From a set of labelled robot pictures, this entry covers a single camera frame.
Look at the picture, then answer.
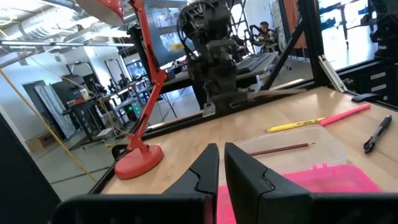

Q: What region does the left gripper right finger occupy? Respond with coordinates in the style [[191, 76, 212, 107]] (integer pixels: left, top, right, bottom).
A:
[[224, 142, 312, 224]]

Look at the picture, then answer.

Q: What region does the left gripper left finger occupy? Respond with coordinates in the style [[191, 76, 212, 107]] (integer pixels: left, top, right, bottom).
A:
[[161, 142, 221, 195]]

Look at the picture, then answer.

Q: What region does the brown wooden pencil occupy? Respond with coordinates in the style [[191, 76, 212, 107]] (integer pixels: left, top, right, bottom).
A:
[[248, 142, 316, 157]]

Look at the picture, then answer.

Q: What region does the clear plastic box tray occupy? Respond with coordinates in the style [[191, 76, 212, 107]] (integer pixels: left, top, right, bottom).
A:
[[218, 124, 348, 187]]

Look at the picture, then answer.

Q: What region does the yellow highlighter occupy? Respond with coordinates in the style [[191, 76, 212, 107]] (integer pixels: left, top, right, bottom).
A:
[[266, 117, 326, 134]]

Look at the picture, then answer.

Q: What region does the pink perforated box lid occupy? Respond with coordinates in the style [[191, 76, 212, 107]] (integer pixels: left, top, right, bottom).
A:
[[216, 163, 384, 224]]

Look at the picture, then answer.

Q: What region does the pink highlighter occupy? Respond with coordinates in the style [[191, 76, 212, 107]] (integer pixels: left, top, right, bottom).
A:
[[319, 103, 372, 127]]

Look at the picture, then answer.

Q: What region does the black pen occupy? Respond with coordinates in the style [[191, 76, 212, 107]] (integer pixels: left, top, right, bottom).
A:
[[363, 114, 393, 154]]

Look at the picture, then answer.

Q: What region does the cardboard box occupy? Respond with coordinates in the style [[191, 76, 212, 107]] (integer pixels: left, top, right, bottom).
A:
[[25, 133, 56, 152]]

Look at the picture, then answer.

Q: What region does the red desk lamp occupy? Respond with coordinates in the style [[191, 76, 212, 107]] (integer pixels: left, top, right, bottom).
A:
[[75, 0, 169, 180]]

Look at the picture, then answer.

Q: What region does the person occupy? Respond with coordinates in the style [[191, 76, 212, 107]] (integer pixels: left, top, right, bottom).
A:
[[119, 73, 131, 89], [256, 21, 278, 52]]

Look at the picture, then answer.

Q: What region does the backlit black keyboard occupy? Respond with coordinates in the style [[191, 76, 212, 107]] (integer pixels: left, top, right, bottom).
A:
[[235, 52, 274, 75]]

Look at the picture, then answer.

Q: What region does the grey keyboard desk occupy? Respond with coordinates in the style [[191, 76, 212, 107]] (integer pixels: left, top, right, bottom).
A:
[[164, 51, 280, 94]]

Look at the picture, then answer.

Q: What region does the cluttered black workbench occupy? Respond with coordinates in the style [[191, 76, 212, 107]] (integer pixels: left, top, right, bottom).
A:
[[62, 83, 147, 141]]

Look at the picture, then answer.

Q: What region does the large display screen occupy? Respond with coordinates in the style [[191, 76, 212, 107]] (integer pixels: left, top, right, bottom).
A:
[[144, 0, 195, 68]]

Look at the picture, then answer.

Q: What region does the black drawer cabinet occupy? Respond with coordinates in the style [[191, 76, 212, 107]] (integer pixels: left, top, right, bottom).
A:
[[337, 58, 398, 108]]

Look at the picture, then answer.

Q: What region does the black upright panel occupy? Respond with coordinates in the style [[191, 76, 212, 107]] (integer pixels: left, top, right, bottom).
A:
[[0, 113, 62, 224]]

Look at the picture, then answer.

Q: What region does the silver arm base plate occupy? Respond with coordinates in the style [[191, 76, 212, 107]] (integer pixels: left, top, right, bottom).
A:
[[202, 102, 216, 118]]

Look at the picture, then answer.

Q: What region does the coiled black cable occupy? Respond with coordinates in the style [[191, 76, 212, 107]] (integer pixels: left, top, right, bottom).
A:
[[111, 143, 129, 162]]

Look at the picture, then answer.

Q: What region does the yellow cable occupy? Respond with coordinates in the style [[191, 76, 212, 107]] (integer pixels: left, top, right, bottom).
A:
[[0, 67, 98, 183]]

